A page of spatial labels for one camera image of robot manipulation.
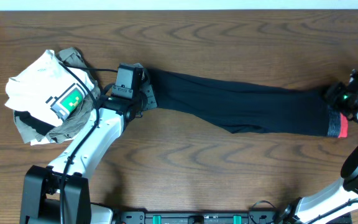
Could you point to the white printed t-shirt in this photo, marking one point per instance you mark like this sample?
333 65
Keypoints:
47 91

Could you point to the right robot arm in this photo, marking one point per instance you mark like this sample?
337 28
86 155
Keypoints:
341 197

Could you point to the olive green garment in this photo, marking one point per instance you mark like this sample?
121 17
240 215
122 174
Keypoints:
69 58

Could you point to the black leggings grey waistband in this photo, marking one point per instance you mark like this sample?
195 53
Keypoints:
248 108

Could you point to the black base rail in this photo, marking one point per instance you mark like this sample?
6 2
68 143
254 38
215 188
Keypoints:
258 215

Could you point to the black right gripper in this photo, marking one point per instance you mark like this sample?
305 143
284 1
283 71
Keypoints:
332 94

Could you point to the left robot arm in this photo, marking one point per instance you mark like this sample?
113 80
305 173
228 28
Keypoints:
59 193

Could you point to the black garment under shirt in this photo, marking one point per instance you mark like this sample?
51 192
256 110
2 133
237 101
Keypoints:
23 119

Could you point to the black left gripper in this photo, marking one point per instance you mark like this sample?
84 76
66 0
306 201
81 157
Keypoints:
148 94

